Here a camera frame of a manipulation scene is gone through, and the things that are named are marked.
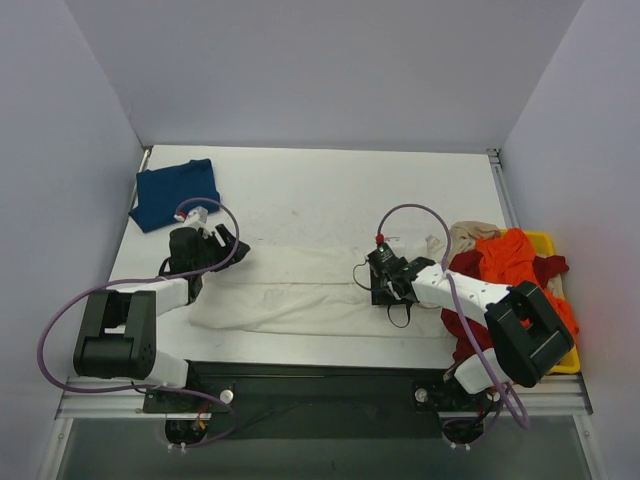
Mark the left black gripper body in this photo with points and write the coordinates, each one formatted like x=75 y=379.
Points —
x=216 y=246

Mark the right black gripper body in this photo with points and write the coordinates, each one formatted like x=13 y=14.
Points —
x=382 y=282

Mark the cream white t shirt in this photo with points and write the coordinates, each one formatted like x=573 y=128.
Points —
x=305 y=291

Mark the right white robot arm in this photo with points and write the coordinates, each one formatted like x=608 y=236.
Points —
x=528 y=337

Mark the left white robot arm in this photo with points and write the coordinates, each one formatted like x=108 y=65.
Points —
x=118 y=333

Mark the folded blue t shirt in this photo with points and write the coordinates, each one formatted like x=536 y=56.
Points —
x=161 y=192

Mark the dark red t shirt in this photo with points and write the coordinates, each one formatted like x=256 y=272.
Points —
x=464 y=269

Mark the beige t shirt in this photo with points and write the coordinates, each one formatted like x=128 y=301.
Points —
x=465 y=234

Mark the orange t shirt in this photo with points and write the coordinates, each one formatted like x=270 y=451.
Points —
x=512 y=259

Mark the yellow plastic bin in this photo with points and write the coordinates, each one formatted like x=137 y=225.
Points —
x=568 y=360

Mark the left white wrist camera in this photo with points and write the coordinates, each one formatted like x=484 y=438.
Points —
x=195 y=218

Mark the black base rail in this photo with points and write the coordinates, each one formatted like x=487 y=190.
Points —
x=294 y=402

